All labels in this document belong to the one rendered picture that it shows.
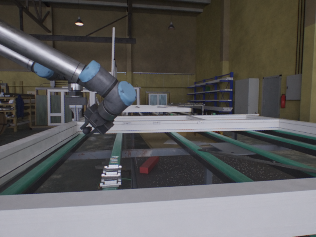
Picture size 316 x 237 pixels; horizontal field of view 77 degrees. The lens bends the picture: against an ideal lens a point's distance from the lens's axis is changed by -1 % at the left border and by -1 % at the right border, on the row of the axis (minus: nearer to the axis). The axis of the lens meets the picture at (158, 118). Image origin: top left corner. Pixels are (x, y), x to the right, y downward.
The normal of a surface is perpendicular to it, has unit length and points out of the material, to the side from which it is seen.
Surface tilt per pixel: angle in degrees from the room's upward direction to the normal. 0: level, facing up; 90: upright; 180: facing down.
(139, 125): 90
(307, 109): 90
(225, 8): 90
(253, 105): 90
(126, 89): 62
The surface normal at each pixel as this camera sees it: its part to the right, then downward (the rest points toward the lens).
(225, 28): 0.16, 0.09
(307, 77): -0.99, 0.01
